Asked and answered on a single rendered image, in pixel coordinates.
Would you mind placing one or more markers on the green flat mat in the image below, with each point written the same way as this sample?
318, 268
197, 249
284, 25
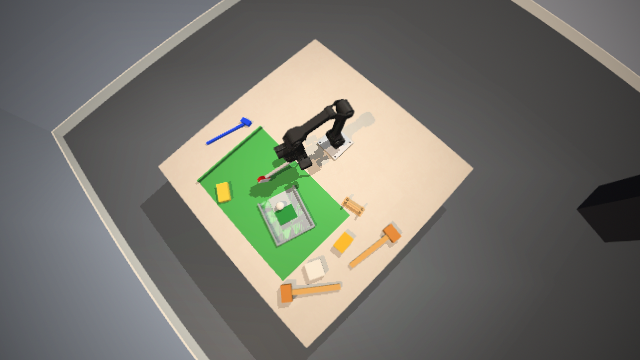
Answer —
240, 170

